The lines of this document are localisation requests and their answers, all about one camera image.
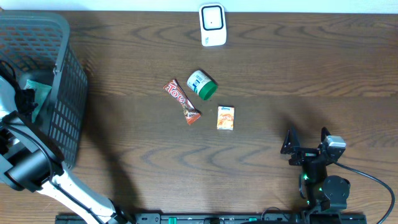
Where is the orange Kleenex tissue pack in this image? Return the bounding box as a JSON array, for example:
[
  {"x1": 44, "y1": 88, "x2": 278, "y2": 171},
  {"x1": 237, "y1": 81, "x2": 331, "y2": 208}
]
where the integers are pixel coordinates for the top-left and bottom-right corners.
[{"x1": 216, "y1": 106, "x2": 234, "y2": 131}]

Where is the red Topps candy bar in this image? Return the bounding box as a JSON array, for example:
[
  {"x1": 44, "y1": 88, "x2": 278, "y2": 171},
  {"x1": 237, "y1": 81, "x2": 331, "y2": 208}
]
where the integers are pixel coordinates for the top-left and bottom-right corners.
[{"x1": 164, "y1": 79, "x2": 201, "y2": 125}]

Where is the green lidded white jar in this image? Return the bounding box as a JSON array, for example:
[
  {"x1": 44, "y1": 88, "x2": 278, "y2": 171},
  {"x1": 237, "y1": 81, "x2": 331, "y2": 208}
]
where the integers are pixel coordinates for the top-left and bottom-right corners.
[{"x1": 187, "y1": 70, "x2": 218, "y2": 101}]

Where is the teal wet wipes packet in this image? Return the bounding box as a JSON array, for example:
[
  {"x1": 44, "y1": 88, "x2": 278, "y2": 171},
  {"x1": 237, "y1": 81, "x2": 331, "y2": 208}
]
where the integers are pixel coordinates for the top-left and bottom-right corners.
[{"x1": 24, "y1": 79, "x2": 52, "y2": 122}]

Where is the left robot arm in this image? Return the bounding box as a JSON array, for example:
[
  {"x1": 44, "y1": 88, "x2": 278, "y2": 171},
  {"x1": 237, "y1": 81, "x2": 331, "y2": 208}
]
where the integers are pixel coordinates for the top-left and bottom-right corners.
[{"x1": 1, "y1": 61, "x2": 136, "y2": 223}]

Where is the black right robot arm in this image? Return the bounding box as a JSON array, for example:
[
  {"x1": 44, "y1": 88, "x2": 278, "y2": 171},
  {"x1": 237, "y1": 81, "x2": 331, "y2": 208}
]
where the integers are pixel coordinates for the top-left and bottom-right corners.
[{"x1": 280, "y1": 127, "x2": 350, "y2": 212}]

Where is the grey plastic mesh basket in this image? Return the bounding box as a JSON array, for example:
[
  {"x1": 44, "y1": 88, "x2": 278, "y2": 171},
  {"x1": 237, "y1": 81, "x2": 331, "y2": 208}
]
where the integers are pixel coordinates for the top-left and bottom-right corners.
[{"x1": 1, "y1": 11, "x2": 88, "y2": 169}]

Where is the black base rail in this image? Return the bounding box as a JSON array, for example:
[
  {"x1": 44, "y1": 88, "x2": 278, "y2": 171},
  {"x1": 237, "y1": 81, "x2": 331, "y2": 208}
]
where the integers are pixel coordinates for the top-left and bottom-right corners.
[{"x1": 55, "y1": 211, "x2": 368, "y2": 224}]

